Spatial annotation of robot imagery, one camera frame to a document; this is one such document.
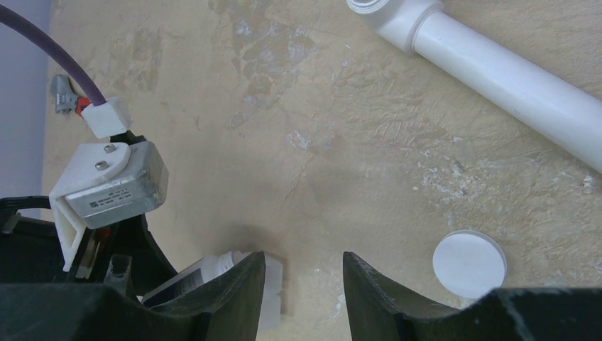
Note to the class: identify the white capped dark pill bottle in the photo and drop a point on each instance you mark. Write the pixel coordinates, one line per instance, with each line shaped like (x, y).
(194, 276)

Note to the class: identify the clear plastic pill organizer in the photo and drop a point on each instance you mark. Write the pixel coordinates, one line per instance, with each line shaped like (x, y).
(271, 302)

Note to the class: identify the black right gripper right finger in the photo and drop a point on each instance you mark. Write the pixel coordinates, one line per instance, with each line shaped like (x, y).
(380, 308)

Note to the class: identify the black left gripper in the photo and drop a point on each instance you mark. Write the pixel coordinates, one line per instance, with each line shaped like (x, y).
(123, 254)

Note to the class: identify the red handled adjustable wrench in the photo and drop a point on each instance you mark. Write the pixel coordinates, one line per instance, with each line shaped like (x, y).
(66, 100)

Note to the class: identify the white PVC pipe frame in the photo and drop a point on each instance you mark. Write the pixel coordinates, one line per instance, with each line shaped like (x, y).
(559, 111)

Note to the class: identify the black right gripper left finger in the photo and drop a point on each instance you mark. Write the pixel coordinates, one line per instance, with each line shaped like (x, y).
(225, 308)

